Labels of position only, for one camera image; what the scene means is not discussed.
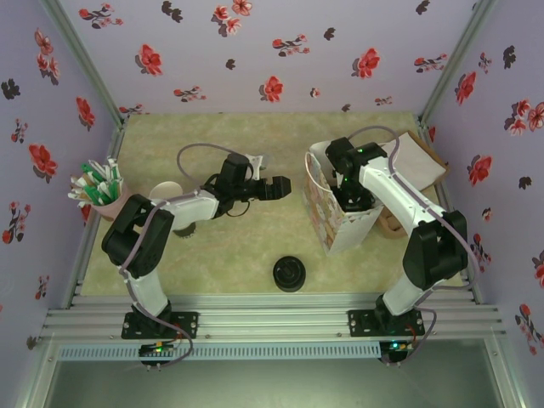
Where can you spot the aluminium side rail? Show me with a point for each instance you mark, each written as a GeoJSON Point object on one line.
{"type": "Point", "coordinates": [429, 140]}
{"type": "Point", "coordinates": [114, 144]}

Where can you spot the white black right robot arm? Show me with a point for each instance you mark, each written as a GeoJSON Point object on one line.
{"type": "Point", "coordinates": [395, 187]}

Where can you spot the white paper napkins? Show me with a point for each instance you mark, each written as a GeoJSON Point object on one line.
{"type": "Point", "coordinates": [421, 161]}

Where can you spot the black base controller board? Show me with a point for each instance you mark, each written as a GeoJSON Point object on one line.
{"type": "Point", "coordinates": [155, 350]}
{"type": "Point", "coordinates": [395, 347]}

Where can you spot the pink straw holder cup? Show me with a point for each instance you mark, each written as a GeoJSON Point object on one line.
{"type": "Point", "coordinates": [108, 212]}

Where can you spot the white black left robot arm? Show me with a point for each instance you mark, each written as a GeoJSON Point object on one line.
{"type": "Point", "coordinates": [144, 293]}

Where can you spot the green wrapped straw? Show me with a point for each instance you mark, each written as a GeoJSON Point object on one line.
{"type": "Point", "coordinates": [91, 170]}
{"type": "Point", "coordinates": [91, 193]}

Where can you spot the brown pulp cup carrier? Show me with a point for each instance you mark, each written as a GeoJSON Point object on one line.
{"type": "Point", "coordinates": [393, 225]}

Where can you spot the stack of paper cups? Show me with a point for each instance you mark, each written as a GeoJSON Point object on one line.
{"type": "Point", "coordinates": [166, 191]}

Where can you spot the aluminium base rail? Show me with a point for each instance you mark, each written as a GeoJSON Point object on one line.
{"type": "Point", "coordinates": [272, 323]}

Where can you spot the aluminium frame post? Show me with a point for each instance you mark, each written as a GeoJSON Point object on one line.
{"type": "Point", "coordinates": [454, 64]}
{"type": "Point", "coordinates": [89, 64]}

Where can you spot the stack of black cup lids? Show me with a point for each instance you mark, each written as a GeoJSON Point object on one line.
{"type": "Point", "coordinates": [290, 274]}

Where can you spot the white paper takeout bag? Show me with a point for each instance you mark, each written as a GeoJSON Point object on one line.
{"type": "Point", "coordinates": [327, 221]}

